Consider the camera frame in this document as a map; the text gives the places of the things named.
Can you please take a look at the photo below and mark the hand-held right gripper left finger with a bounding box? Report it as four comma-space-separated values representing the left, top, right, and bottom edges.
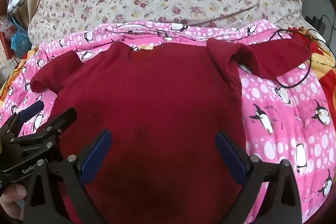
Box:
24, 129, 113, 224

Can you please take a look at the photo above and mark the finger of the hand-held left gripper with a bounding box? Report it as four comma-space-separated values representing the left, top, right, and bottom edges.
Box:
0, 101, 45, 136
10, 108, 77, 159

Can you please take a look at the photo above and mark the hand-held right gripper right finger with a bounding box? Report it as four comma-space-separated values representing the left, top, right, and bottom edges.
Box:
215, 131, 302, 224

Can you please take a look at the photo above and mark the red sweater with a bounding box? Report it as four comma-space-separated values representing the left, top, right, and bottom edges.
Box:
30, 38, 311, 224

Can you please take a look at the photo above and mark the person's left hand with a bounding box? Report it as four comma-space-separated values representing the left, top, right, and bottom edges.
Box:
0, 183, 28, 220

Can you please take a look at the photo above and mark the pink penguin blanket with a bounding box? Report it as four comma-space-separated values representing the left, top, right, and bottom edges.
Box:
0, 19, 336, 224

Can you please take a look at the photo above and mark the blue plastic bag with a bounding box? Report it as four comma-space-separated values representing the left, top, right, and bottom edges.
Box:
10, 17, 32, 51

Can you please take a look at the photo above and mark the red yellow printed blanket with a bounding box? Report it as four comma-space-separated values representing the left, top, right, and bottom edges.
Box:
289, 26, 336, 122

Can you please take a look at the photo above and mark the black cable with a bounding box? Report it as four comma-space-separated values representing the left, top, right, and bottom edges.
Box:
269, 27, 334, 89

